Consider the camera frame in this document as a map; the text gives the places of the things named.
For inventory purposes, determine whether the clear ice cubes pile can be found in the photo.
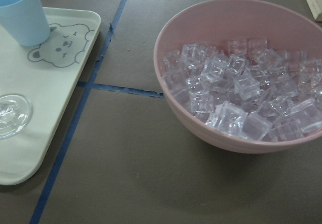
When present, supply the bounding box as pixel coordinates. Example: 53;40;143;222
162;39;321;142

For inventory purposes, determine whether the light blue cup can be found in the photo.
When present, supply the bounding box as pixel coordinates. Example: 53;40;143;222
1;0;50;46

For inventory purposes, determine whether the pink bowl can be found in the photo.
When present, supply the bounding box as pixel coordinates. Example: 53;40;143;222
153;0;321;154

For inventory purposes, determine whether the cream bear tray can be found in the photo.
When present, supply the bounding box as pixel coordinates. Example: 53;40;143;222
1;8;101;185

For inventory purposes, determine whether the clear wine glass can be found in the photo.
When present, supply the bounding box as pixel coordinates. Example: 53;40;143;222
1;94;33;140

